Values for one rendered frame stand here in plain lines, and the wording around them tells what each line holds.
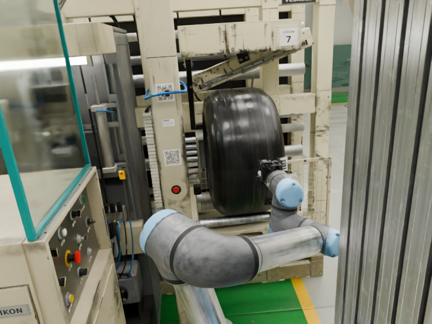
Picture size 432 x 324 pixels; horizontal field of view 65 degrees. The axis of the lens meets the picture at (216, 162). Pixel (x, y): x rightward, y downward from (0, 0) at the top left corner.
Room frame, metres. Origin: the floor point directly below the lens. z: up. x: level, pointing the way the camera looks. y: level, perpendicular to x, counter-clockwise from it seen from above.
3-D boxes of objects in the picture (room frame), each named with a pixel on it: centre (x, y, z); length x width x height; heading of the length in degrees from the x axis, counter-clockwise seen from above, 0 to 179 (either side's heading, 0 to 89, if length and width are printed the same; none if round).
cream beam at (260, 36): (1.87, -0.16, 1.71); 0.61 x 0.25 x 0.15; 95
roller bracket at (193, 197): (1.56, 0.12, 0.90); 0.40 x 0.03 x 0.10; 5
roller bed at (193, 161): (1.93, 0.20, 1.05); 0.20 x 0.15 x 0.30; 95
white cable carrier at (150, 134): (1.49, 0.28, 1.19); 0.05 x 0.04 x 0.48; 5
